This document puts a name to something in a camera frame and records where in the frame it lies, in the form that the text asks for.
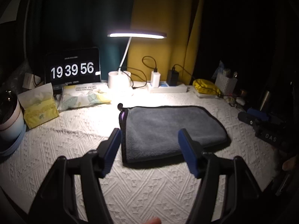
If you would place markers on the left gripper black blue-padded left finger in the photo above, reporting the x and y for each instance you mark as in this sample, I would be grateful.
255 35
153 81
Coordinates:
55 201

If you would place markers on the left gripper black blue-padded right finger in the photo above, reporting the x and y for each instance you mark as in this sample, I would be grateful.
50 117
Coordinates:
241 194

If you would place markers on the grey purple microfibre towel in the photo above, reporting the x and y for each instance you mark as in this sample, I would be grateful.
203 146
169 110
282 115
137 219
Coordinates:
151 133

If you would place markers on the person's right hand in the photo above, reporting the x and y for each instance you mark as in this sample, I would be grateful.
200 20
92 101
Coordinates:
289 164

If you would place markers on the person's left hand thumb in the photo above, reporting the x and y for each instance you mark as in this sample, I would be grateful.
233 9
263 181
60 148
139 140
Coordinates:
154 220

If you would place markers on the white perforated basket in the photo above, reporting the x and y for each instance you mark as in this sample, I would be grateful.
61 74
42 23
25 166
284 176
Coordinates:
226 85

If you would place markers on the white textured table cloth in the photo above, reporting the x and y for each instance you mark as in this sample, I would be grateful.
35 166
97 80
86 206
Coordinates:
133 195

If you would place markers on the yellow plastic bag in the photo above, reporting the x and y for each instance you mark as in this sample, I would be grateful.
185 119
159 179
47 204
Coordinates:
203 86

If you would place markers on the yellow tissue pack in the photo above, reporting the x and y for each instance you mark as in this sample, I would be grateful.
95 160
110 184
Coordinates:
39 105

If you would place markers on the face towel soft pack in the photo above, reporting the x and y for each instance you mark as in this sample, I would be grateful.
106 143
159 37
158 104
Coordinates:
84 95

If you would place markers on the small white box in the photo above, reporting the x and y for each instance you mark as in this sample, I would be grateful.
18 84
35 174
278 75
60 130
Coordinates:
30 81

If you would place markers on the black charger plug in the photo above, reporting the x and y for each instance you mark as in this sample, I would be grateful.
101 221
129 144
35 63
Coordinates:
172 77

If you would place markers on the white power strip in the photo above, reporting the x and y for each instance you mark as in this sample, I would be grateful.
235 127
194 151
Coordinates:
165 88

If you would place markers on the tablet showing flip clock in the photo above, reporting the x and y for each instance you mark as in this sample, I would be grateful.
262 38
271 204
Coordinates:
72 67

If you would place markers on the white charger plug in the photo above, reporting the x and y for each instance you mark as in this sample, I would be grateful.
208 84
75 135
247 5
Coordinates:
155 79

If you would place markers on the yellow curtain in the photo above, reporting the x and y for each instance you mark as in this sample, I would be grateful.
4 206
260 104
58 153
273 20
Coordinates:
181 21

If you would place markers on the teal curtain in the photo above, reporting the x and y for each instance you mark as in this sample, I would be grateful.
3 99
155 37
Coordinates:
88 23

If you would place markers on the black cable white charger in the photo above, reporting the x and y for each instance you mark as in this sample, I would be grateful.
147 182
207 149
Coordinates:
150 62

